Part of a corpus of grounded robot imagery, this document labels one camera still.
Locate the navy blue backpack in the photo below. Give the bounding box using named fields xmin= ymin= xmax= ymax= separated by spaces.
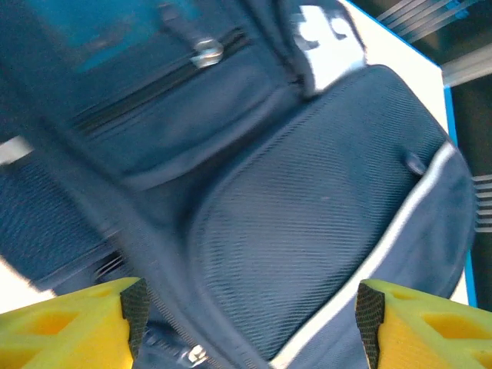
xmin=0 ymin=0 xmax=476 ymax=369

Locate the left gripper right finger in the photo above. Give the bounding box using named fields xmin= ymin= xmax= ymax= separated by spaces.
xmin=354 ymin=279 xmax=492 ymax=369

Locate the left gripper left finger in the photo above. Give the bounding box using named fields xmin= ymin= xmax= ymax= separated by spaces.
xmin=0 ymin=277 xmax=151 ymax=369

